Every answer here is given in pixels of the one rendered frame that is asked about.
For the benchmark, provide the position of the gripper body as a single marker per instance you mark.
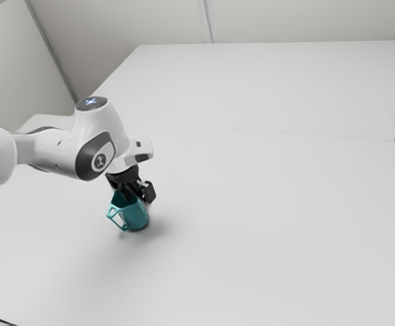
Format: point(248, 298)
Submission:
point(127, 177)

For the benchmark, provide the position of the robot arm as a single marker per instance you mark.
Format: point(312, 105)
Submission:
point(48, 149)

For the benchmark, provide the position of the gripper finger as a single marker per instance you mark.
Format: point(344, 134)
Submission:
point(149, 193)
point(127, 193)

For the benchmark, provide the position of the teal faceted mug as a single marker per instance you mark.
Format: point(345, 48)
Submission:
point(132, 214)

